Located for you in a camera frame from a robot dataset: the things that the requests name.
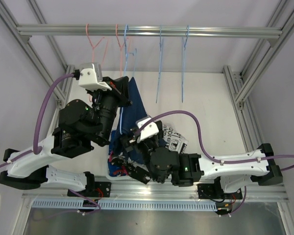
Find blue hanger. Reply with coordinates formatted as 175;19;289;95
119;24;137;135
181;25;190;103
156;25;164;103

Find navy blue trousers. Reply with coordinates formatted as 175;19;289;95
110;77;147;165

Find aluminium frame struts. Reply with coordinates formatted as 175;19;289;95
222;0;294;182
0;0;75;106

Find pink hanger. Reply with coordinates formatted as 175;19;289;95
115;24;132;76
85;23;110;102

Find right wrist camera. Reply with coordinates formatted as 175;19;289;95
135;117;160;143

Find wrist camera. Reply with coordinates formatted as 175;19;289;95
135;117;160;143
74;63;112;91

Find left aluminium frame struts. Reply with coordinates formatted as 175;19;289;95
0;0;75;106

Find right aluminium frame struts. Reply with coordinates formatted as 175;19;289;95
222;0;294;182

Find white plastic basket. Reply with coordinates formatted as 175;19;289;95
105;161;130;181

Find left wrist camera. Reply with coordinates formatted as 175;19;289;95
74;63;112;91

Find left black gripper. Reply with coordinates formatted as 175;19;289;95
86;76;131;144

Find aluminium hanging rail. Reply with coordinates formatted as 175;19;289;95
16;24;283;39

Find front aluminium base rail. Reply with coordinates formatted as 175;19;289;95
22;180;289;202

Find white black print trousers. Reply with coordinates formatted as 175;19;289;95
162;123;188;154

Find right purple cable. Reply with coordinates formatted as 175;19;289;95
139;110;294;216

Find white slotted cable duct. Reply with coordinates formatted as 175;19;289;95
32;199;217;212

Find black white patterned trousers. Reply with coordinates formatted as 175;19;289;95
111;157;151;185

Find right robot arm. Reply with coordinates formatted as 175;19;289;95
121;122;283;198

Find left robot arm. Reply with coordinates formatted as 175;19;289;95
0;76;131;196

